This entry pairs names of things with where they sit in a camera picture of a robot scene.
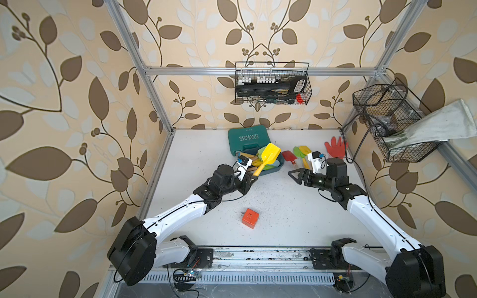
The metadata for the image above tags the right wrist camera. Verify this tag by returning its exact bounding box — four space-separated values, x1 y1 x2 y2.
307 151 326 174

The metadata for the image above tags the green toy shovel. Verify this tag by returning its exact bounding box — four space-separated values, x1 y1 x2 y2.
293 147 304 159

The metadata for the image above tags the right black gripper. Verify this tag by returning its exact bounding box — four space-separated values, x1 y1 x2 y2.
289 167 334 192

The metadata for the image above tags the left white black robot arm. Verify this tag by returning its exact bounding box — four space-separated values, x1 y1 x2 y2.
107 165 258 286

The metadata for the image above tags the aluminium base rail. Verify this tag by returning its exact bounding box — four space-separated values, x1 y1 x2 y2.
109 245 418 273

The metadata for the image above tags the green storage box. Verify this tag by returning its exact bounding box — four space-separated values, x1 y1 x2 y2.
227 125 271 156

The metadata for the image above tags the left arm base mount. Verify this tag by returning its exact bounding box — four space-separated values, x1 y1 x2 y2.
163 235 214 269

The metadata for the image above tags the orange cube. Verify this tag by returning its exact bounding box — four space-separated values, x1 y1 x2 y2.
242 209 260 229

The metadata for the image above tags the yellow toy shovel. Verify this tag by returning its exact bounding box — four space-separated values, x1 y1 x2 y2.
252 143 281 176

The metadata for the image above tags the black tool in basket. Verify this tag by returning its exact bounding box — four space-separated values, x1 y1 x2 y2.
236 76 308 97

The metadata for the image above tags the white cloth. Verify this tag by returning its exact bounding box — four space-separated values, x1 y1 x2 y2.
383 99 477 149

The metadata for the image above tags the red toy shovel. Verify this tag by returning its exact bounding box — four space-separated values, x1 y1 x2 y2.
282 150 297 166

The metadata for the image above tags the yellow toy spatula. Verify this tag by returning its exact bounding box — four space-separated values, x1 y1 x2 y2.
298 145 311 170

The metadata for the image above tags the wire basket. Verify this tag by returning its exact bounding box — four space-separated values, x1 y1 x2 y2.
352 79 444 163
232 61 313 107

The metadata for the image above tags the back wire basket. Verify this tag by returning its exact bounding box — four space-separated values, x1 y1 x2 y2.
232 61 313 107

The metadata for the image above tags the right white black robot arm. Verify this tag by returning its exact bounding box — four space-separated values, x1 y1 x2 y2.
288 158 446 298

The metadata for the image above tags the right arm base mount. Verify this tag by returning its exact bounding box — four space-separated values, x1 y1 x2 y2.
308 238 360 270

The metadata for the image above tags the right wire basket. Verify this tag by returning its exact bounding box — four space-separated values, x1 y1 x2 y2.
352 79 444 163

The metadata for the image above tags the red rubber glove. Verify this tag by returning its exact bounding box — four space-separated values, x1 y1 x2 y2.
324 137 348 159

